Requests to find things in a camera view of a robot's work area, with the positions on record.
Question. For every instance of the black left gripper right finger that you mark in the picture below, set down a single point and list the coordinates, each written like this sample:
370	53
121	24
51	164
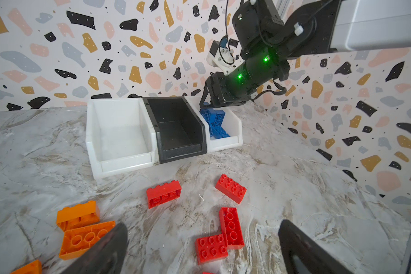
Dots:
303	256

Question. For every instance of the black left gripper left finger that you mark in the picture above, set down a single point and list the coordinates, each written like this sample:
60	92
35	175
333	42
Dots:
106	257

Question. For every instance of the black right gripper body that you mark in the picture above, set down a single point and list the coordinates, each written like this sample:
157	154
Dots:
225	91

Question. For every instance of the blue lego brick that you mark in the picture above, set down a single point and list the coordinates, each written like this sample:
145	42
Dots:
215	122
208	115

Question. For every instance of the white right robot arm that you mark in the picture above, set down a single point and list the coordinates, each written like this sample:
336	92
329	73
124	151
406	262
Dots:
268	42

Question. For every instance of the orange lego brick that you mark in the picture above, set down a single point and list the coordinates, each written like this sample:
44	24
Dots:
34	267
77	241
78	216

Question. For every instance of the white right bin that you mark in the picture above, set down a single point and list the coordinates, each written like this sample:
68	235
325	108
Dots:
232	125

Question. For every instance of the white bin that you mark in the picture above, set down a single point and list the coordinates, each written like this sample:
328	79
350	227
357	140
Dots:
120	136
232	125

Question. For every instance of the black middle bin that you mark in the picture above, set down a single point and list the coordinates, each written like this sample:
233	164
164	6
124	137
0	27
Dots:
179	132

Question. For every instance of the white left bin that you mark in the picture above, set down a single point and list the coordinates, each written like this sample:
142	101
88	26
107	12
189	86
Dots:
120	136

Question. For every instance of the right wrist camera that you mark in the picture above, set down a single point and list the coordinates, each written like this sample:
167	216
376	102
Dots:
220	56

